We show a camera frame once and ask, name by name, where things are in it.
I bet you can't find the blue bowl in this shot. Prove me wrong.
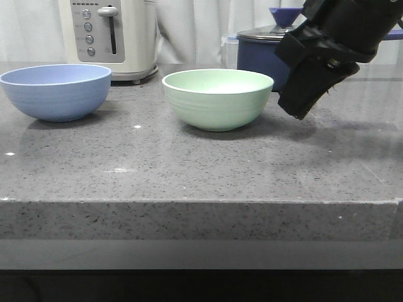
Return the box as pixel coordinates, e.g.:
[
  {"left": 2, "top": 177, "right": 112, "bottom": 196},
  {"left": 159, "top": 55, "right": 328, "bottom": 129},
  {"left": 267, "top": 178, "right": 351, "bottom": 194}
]
[{"left": 1, "top": 64, "right": 112, "bottom": 122}]

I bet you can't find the green bowl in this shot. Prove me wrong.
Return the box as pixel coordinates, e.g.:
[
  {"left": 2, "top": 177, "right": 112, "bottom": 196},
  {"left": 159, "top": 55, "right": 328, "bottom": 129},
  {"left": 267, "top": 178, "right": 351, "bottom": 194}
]
[{"left": 162, "top": 69, "right": 274, "bottom": 132}]

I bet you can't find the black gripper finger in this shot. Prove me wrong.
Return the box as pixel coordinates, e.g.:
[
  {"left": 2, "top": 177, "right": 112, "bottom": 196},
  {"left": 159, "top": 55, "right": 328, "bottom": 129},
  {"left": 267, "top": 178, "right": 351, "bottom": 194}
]
[{"left": 278, "top": 57, "right": 360, "bottom": 120}]

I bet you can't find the white curtain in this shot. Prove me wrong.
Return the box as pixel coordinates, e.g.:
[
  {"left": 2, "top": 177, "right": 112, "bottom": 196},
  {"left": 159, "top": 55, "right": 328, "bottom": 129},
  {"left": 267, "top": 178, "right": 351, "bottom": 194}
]
[{"left": 0, "top": 0, "right": 403, "bottom": 67}]

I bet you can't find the dark blue saucepan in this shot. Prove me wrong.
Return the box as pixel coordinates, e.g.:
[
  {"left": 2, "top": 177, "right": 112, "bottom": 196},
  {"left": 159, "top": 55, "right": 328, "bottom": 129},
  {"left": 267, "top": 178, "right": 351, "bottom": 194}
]
[{"left": 236, "top": 30, "right": 403, "bottom": 92}]

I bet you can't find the glass pot lid blue knob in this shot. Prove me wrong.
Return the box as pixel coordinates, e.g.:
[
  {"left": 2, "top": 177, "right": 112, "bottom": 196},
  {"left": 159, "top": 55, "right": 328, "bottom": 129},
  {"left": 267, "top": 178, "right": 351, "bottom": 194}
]
[{"left": 237, "top": 7, "right": 302, "bottom": 42}]

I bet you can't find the clear plastic container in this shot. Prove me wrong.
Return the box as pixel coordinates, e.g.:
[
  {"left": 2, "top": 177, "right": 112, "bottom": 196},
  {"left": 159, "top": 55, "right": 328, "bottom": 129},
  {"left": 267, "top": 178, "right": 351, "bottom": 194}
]
[{"left": 220, "top": 33, "right": 238, "bottom": 69}]

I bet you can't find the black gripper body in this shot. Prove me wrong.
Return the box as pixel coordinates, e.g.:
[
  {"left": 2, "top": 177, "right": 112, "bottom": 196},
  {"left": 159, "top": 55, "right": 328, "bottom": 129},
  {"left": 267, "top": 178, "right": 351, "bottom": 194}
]
[{"left": 275, "top": 1, "right": 402, "bottom": 66}]

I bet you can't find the cream toaster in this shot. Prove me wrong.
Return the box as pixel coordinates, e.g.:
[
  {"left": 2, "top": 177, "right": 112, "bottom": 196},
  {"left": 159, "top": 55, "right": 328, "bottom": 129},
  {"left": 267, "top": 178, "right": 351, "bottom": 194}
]
[{"left": 58, "top": 0, "right": 157, "bottom": 84}]

